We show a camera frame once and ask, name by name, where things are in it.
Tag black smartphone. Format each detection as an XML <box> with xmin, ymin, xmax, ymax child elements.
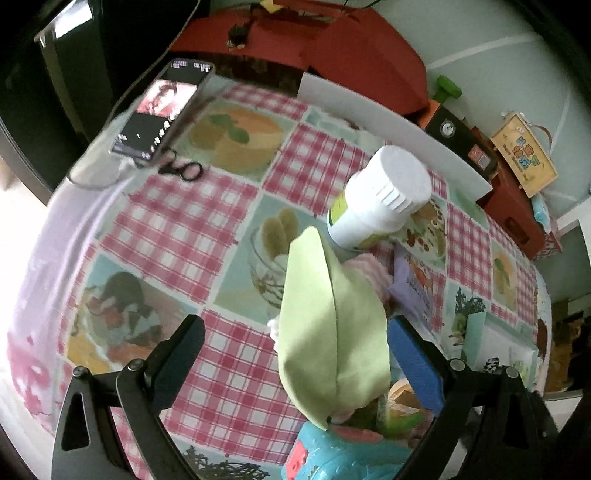
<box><xmin>109</xmin><ymin>58</ymin><xmax>216</xmax><ymax>168</ymax></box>

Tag white foam board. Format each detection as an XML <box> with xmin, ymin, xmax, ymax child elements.
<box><xmin>298</xmin><ymin>71</ymin><xmax>494</xmax><ymax>199</ymax></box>

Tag pink checked printed tablecloth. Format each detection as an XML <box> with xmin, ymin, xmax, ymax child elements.
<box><xmin>7</xmin><ymin>76</ymin><xmax>552</xmax><ymax>480</ymax></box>

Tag red box with handle hole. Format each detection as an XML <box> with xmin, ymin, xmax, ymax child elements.
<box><xmin>478</xmin><ymin>178</ymin><xmax>546</xmax><ymax>260</ymax></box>

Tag light green cloth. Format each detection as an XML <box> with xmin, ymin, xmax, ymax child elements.
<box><xmin>279</xmin><ymin>227</ymin><xmax>392</xmax><ymax>428</ymax></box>

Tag green handled pump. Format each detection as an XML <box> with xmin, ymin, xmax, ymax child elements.
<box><xmin>430</xmin><ymin>75</ymin><xmax>462</xmax><ymax>112</ymax></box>

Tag white bottle with green label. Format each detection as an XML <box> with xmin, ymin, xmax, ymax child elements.
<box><xmin>327</xmin><ymin>145</ymin><xmax>432</xmax><ymax>252</ymax></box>

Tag light blue patterned bag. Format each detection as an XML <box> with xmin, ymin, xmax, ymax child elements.
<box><xmin>530</xmin><ymin>193</ymin><xmax>563</xmax><ymax>254</ymax></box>

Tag thin charging cable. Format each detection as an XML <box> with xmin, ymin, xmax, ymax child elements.
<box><xmin>67</xmin><ymin>0</ymin><xmax>204</xmax><ymax>190</ymax></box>

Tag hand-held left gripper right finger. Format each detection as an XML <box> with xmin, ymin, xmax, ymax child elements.
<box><xmin>387</xmin><ymin>316</ymin><xmax>566</xmax><ymax>480</ymax></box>

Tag pink white fluffy sock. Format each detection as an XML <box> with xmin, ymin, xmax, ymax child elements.
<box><xmin>344</xmin><ymin>253</ymin><xmax>393</xmax><ymax>305</ymax></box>

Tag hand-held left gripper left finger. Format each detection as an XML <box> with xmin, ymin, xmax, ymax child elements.
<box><xmin>52</xmin><ymin>315</ymin><xmax>206</xmax><ymax>480</ymax></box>

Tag small black scissors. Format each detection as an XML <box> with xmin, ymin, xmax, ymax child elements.
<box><xmin>158</xmin><ymin>148</ymin><xmax>204</xmax><ymax>182</ymax></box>

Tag small black clip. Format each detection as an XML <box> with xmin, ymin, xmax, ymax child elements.
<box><xmin>228</xmin><ymin>22</ymin><xmax>251</xmax><ymax>48</ymax></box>

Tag teal pink plastic toy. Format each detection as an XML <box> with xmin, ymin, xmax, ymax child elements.
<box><xmin>279</xmin><ymin>422</ymin><xmax>416</xmax><ymax>480</ymax></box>

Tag purple snack packet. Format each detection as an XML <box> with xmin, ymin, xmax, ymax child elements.
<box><xmin>387</xmin><ymin>244</ymin><xmax>437</xmax><ymax>324</ymax></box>

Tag dark television screen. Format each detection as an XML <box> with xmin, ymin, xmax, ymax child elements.
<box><xmin>0</xmin><ymin>0</ymin><xmax>185</xmax><ymax>195</ymax></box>

